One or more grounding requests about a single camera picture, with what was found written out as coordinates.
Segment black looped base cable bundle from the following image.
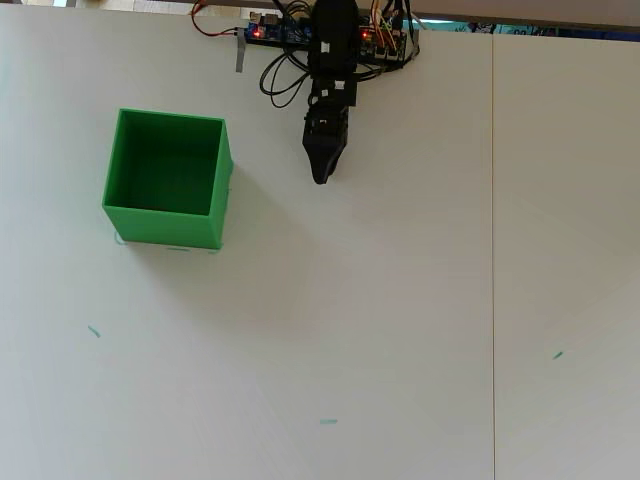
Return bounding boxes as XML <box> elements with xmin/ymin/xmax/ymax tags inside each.
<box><xmin>258</xmin><ymin>48</ymin><xmax>314</xmax><ymax>109</ymax></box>

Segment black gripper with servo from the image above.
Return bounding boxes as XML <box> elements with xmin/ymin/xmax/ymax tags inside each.
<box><xmin>302</xmin><ymin>74</ymin><xmax>359</xmax><ymax>186</ymax></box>

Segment teal patterned strip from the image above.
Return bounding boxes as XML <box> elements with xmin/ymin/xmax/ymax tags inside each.
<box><xmin>418</xmin><ymin>18</ymin><xmax>640</xmax><ymax>39</ymax></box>

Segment blue circuit board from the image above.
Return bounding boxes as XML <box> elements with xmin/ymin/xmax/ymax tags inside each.
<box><xmin>247</xmin><ymin>12</ymin><xmax>316</xmax><ymax>47</ymax></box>

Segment thin red orange cable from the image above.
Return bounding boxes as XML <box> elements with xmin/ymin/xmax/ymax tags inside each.
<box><xmin>191</xmin><ymin>0</ymin><xmax>240</xmax><ymax>38</ymax></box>

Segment coloured jumper wires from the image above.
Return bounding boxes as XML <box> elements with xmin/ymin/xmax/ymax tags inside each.
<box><xmin>368</xmin><ymin>0</ymin><xmax>407</xmax><ymax>54</ymax></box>

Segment black circuit board with connectors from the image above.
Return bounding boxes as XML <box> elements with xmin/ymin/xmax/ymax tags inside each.
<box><xmin>359</xmin><ymin>24</ymin><xmax>409</xmax><ymax>62</ymax></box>

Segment black cable beside jumper board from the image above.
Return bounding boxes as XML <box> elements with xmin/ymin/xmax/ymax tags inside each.
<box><xmin>352</xmin><ymin>0</ymin><xmax>422</xmax><ymax>84</ymax></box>

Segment grey tape strip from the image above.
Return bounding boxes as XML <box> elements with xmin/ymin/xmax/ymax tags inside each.
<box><xmin>234</xmin><ymin>27</ymin><xmax>248</xmax><ymax>74</ymax></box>

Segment green square plastic bin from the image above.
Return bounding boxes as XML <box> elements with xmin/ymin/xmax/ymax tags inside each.
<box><xmin>101</xmin><ymin>107</ymin><xmax>236</xmax><ymax>251</ymax></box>

